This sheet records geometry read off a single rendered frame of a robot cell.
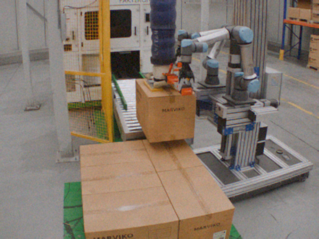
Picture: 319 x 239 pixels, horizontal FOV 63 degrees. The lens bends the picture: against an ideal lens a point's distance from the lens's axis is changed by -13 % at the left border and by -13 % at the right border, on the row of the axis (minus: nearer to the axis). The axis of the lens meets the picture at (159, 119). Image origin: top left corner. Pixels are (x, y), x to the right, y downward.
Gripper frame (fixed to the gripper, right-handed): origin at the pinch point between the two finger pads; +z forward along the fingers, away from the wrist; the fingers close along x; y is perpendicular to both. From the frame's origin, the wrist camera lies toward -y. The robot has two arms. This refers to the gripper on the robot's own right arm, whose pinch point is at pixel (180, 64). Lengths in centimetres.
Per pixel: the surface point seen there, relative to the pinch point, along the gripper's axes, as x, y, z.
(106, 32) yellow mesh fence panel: -68, -55, -29
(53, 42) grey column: -129, -50, -24
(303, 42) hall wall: 764, -644, 63
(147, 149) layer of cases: -45, 49, 65
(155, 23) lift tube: -34, 36, -45
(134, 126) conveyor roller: -47, -8, 67
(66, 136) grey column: -124, -48, 90
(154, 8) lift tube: -35, 34, -58
